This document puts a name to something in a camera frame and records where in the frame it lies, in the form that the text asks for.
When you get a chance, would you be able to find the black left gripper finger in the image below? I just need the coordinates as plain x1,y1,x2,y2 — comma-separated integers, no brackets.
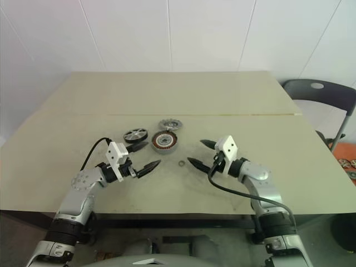
136,160,162,179
127,141,149,153

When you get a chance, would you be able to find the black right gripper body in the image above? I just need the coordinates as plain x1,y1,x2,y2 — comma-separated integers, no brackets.
211,150,226,175

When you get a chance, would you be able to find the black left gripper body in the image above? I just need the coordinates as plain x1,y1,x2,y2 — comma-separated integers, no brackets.
119,157,140,179

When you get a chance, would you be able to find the silver metal wheel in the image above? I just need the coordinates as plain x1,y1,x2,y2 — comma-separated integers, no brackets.
122,126,147,145

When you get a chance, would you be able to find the motor stator with copper windings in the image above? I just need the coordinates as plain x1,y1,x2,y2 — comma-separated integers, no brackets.
151,131,178,154

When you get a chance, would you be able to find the grey metal gear cap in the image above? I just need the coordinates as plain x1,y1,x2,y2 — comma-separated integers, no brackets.
158,118,180,132

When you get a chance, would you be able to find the orange floor mat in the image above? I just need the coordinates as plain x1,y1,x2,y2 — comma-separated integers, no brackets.
332,142,356,187

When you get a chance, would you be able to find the black folding chair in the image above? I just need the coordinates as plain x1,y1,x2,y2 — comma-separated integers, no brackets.
281,79,356,152

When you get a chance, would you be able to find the dark round floor object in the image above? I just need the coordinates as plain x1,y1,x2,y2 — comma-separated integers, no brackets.
330,213,356,251

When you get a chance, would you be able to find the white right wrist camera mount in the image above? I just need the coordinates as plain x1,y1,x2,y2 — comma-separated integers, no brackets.
214,135,239,177

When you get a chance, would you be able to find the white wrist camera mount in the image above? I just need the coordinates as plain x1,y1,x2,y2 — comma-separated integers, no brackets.
105,141,131,183
214,135,239,177

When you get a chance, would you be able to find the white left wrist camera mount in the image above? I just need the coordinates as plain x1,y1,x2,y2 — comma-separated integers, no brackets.
105,141,131,183

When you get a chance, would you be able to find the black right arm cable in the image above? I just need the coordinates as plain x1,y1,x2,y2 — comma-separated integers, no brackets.
207,162,295,231

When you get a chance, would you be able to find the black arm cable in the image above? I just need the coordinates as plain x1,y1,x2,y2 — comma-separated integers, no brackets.
79,137,113,172
207,162,295,231

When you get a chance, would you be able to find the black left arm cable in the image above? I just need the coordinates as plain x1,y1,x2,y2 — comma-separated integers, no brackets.
79,137,113,172

